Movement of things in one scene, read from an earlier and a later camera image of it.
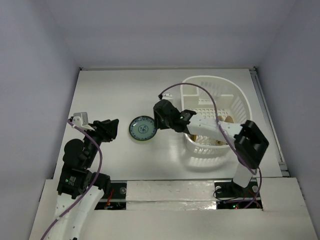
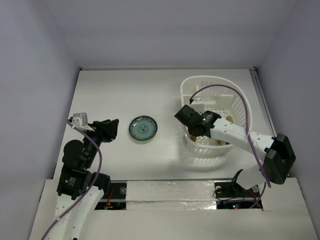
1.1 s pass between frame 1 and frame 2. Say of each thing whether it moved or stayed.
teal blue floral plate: stayed
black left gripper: stayed
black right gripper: moved
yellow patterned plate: stayed
